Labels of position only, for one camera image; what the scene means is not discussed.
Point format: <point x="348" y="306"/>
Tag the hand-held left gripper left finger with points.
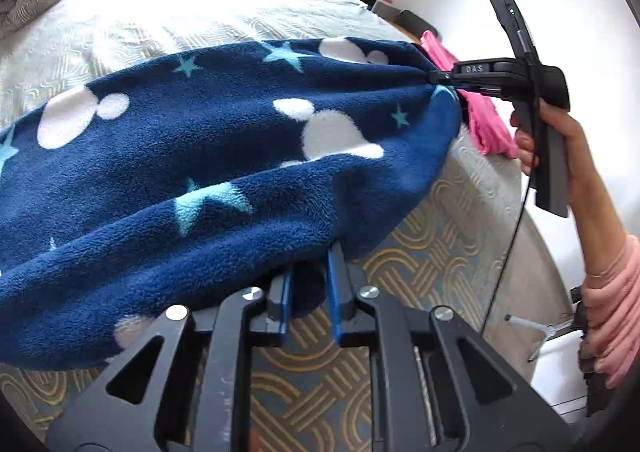
<point x="284" y="299"/>

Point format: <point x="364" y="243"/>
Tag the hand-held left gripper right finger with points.
<point x="334" y="292"/>

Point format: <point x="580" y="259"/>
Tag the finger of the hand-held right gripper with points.
<point x="441" y="77"/>

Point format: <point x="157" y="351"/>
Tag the navy star fleece blanket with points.
<point x="200" y="146"/>

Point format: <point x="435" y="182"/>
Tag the person's right forearm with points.
<point x="615" y="312"/>

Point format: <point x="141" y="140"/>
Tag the person's right hand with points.
<point x="525" y="146"/>

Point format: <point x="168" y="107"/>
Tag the pink cloth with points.
<point x="482" y="121"/>

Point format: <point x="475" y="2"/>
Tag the white tripod stand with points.
<point x="542" y="329"/>

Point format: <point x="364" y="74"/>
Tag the bed with patterned bedspread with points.
<point x="175" y="16"/>

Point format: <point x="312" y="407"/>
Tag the dark cloth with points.
<point x="595" y="382"/>

